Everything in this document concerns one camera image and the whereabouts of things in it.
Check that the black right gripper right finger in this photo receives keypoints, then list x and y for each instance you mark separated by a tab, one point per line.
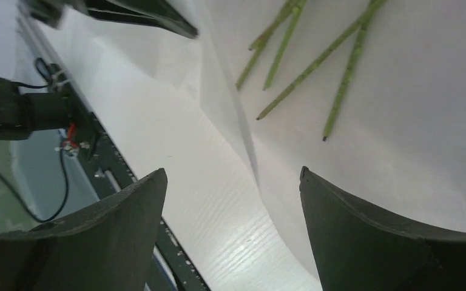
358	245

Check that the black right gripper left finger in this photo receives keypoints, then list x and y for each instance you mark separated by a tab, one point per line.
107	245

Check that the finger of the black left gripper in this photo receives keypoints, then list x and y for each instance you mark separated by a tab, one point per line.
156	13

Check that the pink fake flower bouquet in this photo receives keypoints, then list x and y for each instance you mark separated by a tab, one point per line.
305	34

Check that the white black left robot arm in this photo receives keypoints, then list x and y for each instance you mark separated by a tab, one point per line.
25	108

